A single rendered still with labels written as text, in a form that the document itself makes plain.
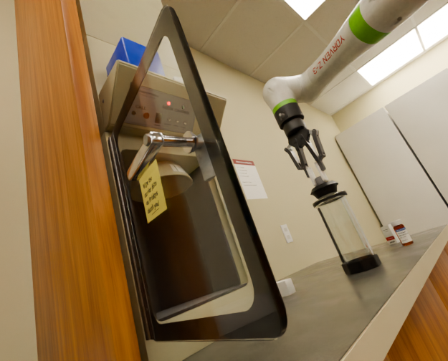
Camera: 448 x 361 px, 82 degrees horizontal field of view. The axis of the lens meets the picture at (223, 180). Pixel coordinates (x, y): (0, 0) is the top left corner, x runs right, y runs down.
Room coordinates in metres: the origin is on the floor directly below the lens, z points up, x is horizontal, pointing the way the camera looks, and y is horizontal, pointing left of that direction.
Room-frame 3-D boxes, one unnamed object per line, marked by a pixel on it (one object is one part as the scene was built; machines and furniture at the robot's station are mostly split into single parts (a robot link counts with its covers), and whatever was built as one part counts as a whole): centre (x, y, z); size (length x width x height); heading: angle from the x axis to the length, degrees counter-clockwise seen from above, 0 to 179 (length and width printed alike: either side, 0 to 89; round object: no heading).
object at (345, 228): (0.83, -0.30, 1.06); 0.11 x 0.11 x 0.21
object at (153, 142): (0.27, 0.07, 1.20); 0.10 x 0.05 x 0.03; 41
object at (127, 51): (0.49, 0.11, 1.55); 0.10 x 0.10 x 0.09; 49
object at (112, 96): (0.55, 0.06, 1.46); 0.32 x 0.11 x 0.10; 139
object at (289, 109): (0.82, -0.30, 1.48); 0.12 x 0.09 x 0.06; 138
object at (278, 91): (0.83, -0.31, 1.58); 0.13 x 0.11 x 0.14; 106
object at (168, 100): (0.35, 0.09, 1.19); 0.30 x 0.01 x 0.40; 41
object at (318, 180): (0.83, -0.30, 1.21); 0.09 x 0.09 x 0.07
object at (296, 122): (0.83, -0.30, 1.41); 0.08 x 0.07 x 0.09; 48
